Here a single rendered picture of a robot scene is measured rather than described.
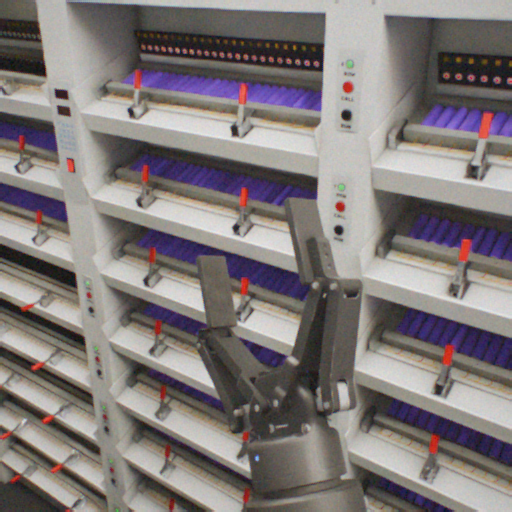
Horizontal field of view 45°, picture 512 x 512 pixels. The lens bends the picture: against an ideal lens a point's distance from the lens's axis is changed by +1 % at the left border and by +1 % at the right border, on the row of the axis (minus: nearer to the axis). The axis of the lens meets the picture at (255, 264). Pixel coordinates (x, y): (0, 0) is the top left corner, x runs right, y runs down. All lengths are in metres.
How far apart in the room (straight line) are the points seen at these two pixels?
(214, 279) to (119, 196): 0.89
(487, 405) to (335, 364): 0.71
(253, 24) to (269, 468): 1.02
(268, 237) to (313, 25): 0.41
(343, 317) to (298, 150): 0.66
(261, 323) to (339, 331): 0.85
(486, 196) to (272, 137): 0.39
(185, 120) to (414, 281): 0.55
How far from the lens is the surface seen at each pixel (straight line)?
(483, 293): 1.05
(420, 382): 1.17
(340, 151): 1.04
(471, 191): 0.97
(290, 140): 1.12
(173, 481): 1.80
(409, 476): 1.28
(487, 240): 1.11
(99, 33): 1.48
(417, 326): 1.22
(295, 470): 0.48
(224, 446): 1.59
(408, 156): 1.03
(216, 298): 0.58
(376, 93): 0.99
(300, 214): 0.48
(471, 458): 1.27
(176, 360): 1.54
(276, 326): 1.28
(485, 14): 0.93
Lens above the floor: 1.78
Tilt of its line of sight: 26 degrees down
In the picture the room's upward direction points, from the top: straight up
